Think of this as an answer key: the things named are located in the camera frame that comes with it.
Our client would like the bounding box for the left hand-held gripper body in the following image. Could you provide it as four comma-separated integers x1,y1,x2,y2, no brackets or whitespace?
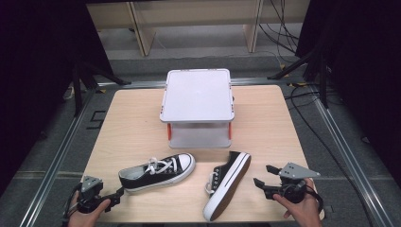
77,175,110,215

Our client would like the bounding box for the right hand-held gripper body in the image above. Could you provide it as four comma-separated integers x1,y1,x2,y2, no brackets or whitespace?
264,162,322,203

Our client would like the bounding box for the black and white canvas shoe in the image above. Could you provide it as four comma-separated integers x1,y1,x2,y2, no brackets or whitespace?
202,150,253,222
118,152,197,194

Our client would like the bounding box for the white two-tier shoe rack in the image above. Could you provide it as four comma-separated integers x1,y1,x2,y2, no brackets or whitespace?
159,68,236,149

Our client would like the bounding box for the person's left hand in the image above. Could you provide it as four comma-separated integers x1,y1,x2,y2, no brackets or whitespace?
67,192,112,227

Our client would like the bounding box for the person's right hand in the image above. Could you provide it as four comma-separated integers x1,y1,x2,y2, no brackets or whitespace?
272,178,324,227

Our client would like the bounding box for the black tripod stand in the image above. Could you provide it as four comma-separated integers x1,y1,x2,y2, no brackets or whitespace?
267,44,331,110
71,58,132,118

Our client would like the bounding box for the black curtain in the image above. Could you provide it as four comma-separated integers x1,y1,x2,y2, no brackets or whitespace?
0,0,113,198
295,0,401,187

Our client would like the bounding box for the beige wooden furniture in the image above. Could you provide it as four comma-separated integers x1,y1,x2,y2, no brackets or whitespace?
86,0,312,58

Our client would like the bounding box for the left hand-held gripper cable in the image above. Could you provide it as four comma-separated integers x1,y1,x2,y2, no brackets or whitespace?
61,183,81,222

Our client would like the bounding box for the hand-held gripper cable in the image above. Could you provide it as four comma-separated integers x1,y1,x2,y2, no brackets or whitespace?
61,183,81,222
304,184,325,216

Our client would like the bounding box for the right hand-held gripper cable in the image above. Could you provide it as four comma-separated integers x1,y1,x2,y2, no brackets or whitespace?
304,184,325,216

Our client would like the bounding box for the metal floor rail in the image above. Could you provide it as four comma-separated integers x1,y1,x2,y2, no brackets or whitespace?
310,91,395,227
18,88,96,227

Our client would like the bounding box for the long black floor cable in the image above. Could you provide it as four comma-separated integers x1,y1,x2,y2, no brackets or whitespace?
284,84,376,227

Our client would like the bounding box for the bundle of black cables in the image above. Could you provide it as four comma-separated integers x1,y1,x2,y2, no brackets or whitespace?
258,0,301,64

